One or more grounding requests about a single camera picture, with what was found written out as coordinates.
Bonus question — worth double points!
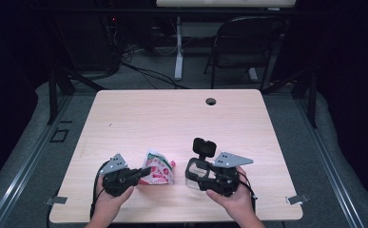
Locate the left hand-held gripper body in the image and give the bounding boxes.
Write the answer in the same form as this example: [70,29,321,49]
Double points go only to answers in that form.
[99,153,142,198]

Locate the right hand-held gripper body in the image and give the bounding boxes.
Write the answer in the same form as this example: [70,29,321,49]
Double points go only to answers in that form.
[204,151,255,198]

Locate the clear pink printed plastic bag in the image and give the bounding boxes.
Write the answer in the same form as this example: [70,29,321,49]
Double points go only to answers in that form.
[139,148,176,186]

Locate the person's left hand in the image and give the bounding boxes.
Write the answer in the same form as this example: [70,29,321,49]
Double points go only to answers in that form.
[94,176,135,214]

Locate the person's right hand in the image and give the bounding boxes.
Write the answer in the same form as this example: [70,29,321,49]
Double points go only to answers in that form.
[205,166,258,220]

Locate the black metal stand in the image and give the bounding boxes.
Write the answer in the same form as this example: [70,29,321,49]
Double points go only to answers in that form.
[261,62,319,129]
[47,66,106,125]

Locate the white desk leg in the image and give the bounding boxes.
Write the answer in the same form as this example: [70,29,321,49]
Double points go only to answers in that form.
[173,15,185,81]

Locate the black folding chair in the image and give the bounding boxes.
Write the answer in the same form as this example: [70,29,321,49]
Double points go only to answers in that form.
[203,15,289,91]

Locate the black computer tower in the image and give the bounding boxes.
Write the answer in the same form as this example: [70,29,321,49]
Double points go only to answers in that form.
[73,9,123,74]

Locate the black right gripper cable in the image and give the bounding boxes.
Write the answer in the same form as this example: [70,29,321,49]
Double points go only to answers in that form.
[238,170,258,214]

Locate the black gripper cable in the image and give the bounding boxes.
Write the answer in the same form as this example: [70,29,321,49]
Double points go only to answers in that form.
[89,161,110,220]
[238,170,258,214]

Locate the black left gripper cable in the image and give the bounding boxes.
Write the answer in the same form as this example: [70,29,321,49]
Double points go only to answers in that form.
[89,161,110,220]

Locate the grey metal table bracket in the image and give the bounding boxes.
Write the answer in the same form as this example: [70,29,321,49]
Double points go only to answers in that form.
[285,193,310,205]
[44,196,68,206]

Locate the aluminium floor rail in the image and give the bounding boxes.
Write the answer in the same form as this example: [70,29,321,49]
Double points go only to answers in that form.
[0,94,75,228]
[294,94,367,228]

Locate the black floor cables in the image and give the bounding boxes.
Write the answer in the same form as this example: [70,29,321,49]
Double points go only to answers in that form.
[120,61,189,90]

